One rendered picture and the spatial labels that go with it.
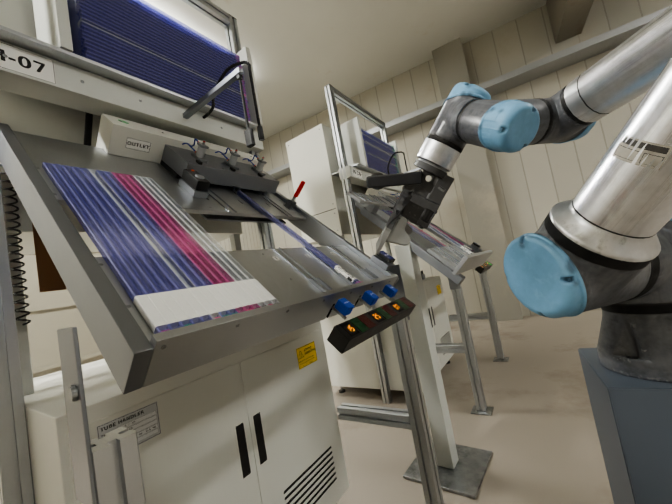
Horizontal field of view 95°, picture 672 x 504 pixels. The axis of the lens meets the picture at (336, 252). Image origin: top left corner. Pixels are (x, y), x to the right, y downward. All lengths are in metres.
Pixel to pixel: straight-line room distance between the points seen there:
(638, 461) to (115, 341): 0.66
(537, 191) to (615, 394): 3.22
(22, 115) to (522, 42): 3.95
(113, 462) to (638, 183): 0.59
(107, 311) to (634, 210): 0.58
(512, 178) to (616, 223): 3.30
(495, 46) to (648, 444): 3.91
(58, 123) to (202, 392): 0.82
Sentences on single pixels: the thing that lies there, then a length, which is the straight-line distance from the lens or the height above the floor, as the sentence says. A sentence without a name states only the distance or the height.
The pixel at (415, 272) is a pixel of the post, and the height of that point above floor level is 0.72.
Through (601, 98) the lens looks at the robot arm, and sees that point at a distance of 0.63.
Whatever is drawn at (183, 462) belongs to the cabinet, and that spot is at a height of 0.44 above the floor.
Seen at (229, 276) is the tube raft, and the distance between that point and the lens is 0.55.
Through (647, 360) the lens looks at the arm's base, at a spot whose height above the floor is 0.58.
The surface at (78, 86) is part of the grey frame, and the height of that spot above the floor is 1.33.
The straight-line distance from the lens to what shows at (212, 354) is 0.47.
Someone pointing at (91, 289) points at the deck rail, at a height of 0.80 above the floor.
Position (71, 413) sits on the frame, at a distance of 0.43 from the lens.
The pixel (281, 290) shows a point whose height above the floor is 0.75.
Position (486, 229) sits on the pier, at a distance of 3.53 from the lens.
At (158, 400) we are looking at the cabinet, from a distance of 0.77.
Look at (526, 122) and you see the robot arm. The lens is 0.58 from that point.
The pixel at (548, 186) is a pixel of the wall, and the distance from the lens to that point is 3.73.
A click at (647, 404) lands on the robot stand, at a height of 0.53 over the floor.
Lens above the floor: 0.76
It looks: 4 degrees up
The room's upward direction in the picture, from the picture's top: 10 degrees counter-clockwise
